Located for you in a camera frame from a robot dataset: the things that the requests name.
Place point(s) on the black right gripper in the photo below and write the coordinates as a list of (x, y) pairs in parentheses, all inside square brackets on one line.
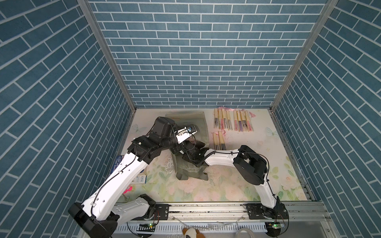
[(185, 158)]

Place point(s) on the olive green canvas tote bag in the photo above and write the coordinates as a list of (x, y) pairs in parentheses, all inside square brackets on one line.
[(187, 162)]

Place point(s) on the second-row bamboo folding fan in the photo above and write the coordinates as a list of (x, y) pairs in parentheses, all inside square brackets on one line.
[(221, 140)]

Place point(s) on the black patterned bamboo folding fan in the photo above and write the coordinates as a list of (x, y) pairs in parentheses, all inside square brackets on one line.
[(216, 118)]

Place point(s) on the brown folding fan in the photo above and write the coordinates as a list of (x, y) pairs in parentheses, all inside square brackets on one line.
[(224, 116)]

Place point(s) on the pink folding fan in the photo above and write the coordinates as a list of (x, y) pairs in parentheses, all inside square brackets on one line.
[(221, 119)]

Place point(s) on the white red-flecked fan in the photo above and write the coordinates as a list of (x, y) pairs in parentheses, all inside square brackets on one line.
[(244, 121)]

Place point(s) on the purple folding fan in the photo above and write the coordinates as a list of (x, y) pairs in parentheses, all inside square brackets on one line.
[(239, 121)]

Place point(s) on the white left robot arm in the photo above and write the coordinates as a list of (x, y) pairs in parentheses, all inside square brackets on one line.
[(99, 215)]

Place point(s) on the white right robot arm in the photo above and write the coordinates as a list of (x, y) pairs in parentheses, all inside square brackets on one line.
[(251, 165)]

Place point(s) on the blue illustrated book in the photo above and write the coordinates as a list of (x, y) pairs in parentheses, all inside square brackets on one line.
[(116, 163)]

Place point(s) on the white blue small box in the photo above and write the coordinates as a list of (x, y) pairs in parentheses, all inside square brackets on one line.
[(140, 179)]

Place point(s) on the brown plush toy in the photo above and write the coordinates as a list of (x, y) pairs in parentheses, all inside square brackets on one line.
[(192, 233)]

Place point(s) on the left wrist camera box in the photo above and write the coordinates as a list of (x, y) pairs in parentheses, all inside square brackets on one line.
[(186, 132)]

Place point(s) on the pink keychain toy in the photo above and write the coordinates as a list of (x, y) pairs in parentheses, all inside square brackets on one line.
[(128, 189)]

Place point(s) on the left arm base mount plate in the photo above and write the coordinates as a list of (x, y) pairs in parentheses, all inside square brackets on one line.
[(160, 213)]

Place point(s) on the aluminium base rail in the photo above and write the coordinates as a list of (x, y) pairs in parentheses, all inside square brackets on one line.
[(226, 211)]

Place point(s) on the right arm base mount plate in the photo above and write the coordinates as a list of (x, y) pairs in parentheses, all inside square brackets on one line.
[(257, 211)]

